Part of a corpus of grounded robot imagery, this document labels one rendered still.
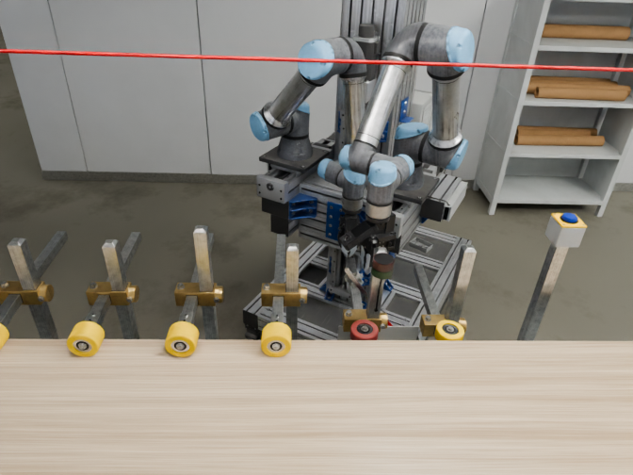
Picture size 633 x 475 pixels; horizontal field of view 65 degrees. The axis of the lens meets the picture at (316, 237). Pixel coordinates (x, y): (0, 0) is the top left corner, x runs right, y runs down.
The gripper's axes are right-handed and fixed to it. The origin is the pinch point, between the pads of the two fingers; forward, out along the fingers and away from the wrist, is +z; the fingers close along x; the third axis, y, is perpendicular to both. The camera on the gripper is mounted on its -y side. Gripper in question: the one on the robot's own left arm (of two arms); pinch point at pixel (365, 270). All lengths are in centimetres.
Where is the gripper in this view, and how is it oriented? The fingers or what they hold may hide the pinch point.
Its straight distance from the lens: 155.5
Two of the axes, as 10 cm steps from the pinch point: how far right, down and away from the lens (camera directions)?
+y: 9.3, -1.7, 3.3
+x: -3.7, -5.1, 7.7
